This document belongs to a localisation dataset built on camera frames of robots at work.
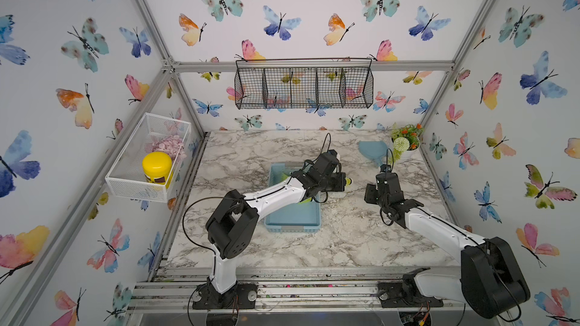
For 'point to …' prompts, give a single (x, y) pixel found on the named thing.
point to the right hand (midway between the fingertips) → (374, 186)
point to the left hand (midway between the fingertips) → (350, 181)
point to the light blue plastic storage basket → (303, 217)
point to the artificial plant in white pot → (405, 139)
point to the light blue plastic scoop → (374, 149)
